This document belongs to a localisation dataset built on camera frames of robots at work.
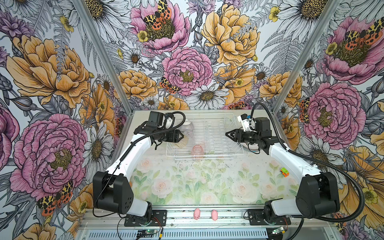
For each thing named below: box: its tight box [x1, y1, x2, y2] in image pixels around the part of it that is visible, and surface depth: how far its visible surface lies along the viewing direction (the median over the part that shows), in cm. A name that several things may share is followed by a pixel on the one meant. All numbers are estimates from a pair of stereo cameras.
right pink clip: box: [211, 209, 219, 221], surface depth 76 cm
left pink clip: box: [193, 207, 201, 220], surface depth 76 cm
